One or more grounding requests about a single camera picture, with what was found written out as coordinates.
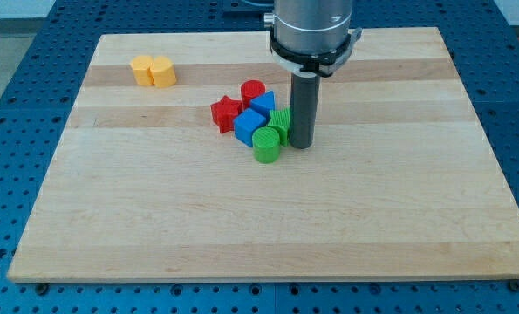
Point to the green cylinder block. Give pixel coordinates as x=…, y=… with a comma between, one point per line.
x=266, y=145

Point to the green star block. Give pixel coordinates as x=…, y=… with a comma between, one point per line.
x=280, y=121

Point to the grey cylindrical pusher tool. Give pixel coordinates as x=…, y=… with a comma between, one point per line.
x=303, y=109

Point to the blue triangle block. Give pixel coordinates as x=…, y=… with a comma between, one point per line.
x=264, y=104

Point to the yellow hexagon block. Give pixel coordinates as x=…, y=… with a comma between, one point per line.
x=141, y=68

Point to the red cylinder block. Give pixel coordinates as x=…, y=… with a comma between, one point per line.
x=251, y=89

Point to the blue cube block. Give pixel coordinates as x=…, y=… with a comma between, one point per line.
x=246, y=123

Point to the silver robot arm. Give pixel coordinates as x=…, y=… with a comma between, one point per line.
x=311, y=37

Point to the yellow rounded block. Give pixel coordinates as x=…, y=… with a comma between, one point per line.
x=163, y=72

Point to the wooden board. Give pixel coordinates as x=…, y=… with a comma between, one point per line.
x=400, y=183

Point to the red star block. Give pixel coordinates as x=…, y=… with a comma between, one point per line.
x=224, y=112

